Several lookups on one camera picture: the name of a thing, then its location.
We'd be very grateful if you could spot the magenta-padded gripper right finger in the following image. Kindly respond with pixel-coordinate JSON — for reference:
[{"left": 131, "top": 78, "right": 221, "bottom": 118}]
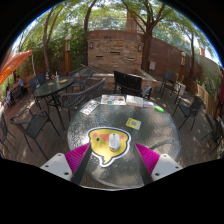
[{"left": 131, "top": 141, "right": 184, "bottom": 186}]

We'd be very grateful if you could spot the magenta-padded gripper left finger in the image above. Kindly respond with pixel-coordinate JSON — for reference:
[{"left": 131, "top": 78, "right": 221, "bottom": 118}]
[{"left": 39, "top": 142, "right": 92, "bottom": 186}]

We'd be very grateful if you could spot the white computer mouse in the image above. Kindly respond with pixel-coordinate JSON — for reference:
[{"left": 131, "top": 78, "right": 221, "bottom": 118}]
[{"left": 108, "top": 133, "right": 121, "bottom": 152}]

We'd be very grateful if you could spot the yellow bird-shaped mouse pad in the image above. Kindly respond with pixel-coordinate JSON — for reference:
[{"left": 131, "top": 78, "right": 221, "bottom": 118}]
[{"left": 87, "top": 126, "right": 132, "bottom": 168}]

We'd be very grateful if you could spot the yellow square sticker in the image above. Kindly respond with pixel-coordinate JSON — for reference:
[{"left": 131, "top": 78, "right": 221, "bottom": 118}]
[{"left": 125, "top": 117, "right": 142, "bottom": 131}]

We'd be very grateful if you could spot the white label strip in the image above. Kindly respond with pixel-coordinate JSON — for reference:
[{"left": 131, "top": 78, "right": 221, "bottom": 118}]
[{"left": 79, "top": 100, "right": 101, "bottom": 116}]

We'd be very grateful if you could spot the green cylinder tube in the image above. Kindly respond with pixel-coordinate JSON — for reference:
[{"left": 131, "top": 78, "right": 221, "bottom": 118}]
[{"left": 153, "top": 105, "right": 165, "bottom": 114}]

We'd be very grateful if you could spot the black metal mesh chair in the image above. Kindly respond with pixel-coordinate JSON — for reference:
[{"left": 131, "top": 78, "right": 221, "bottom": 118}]
[{"left": 9, "top": 108, "right": 61, "bottom": 161}]

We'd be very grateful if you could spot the white book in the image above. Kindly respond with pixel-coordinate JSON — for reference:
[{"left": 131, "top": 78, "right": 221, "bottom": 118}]
[{"left": 125, "top": 94, "right": 145, "bottom": 108}]

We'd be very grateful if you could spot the colourful menu sheet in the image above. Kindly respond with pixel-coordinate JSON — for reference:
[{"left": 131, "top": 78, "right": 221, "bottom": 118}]
[{"left": 100, "top": 94, "right": 127, "bottom": 106}]

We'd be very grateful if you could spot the dark round patio table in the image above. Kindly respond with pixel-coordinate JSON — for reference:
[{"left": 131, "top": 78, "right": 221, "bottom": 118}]
[{"left": 32, "top": 76, "right": 75, "bottom": 121}]

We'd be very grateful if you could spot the black slatted bench chair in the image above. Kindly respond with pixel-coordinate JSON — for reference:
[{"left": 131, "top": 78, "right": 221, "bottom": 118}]
[{"left": 113, "top": 69, "right": 154, "bottom": 101}]

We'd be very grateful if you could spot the wooden slat fence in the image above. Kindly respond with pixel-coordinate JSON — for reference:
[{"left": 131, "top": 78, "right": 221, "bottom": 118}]
[{"left": 184, "top": 78, "right": 218, "bottom": 118}]

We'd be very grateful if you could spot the blue chair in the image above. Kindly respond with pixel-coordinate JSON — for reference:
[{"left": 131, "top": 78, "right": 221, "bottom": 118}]
[{"left": 29, "top": 73, "right": 46, "bottom": 93}]

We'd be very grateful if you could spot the person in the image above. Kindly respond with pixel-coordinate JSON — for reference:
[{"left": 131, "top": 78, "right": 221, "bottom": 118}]
[{"left": 14, "top": 75, "right": 25, "bottom": 90}]

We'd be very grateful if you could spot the red closed umbrella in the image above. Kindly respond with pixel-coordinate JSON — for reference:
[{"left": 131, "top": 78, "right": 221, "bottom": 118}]
[{"left": 215, "top": 68, "right": 224, "bottom": 112}]

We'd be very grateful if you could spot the orange patio umbrella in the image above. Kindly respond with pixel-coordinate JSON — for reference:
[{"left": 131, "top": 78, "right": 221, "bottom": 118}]
[{"left": 0, "top": 49, "right": 34, "bottom": 86}]

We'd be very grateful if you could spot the wooden lamp post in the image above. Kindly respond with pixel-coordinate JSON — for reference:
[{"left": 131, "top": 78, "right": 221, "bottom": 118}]
[
  {"left": 64, "top": 34, "right": 72, "bottom": 76},
  {"left": 179, "top": 51, "right": 187, "bottom": 81}
]

